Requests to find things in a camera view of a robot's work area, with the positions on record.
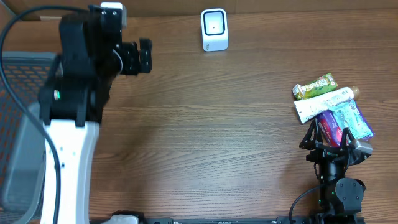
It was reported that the brown cardboard backdrop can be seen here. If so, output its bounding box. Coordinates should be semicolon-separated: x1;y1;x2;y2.
1;0;397;23

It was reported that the white barcode scanner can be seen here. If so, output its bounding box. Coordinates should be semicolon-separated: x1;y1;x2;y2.
200;8;229;52

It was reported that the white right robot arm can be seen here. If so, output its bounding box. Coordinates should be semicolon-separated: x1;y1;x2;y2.
298;119;373;223

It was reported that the green wet wipes pack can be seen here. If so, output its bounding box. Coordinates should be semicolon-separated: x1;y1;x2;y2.
330;100;374;140

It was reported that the grey plastic basket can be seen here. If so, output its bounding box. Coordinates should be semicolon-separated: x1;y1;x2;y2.
1;52;55;223

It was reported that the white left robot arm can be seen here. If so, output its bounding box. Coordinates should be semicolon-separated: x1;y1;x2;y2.
39;2;152;223

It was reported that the red floral pantyliner pack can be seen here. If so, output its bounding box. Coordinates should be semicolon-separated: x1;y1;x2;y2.
315;104;376;147

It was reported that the white tube gold cap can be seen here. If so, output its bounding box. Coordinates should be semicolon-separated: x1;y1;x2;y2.
294;86;360;124

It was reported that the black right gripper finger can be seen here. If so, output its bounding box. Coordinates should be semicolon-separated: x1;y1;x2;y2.
340;127;355;147
299;119;323;149

